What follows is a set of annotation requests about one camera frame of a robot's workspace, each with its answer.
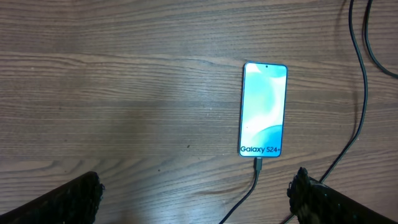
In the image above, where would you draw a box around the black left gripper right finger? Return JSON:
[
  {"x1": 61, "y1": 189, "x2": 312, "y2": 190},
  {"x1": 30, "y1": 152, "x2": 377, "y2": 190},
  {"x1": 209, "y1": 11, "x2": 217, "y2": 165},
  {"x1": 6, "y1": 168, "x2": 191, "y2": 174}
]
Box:
[{"x1": 287, "y1": 167, "x2": 396, "y2": 224}]

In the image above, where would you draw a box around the black charging cable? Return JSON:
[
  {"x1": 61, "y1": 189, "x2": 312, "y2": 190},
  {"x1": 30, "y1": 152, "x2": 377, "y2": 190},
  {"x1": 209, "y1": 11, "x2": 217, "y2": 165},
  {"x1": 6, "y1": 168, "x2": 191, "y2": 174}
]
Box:
[{"x1": 218, "y1": 0, "x2": 398, "y2": 224}]

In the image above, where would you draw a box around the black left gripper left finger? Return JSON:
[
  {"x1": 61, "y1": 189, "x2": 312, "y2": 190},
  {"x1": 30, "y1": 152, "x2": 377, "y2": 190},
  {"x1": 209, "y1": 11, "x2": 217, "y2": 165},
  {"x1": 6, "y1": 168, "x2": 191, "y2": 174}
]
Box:
[{"x1": 1, "y1": 171, "x2": 104, "y2": 224}]

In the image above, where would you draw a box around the blue smartphone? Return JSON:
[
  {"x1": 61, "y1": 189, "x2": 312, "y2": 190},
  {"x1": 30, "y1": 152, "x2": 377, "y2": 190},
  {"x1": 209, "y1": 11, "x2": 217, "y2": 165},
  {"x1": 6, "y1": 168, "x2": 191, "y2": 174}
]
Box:
[{"x1": 238, "y1": 62, "x2": 288, "y2": 158}]

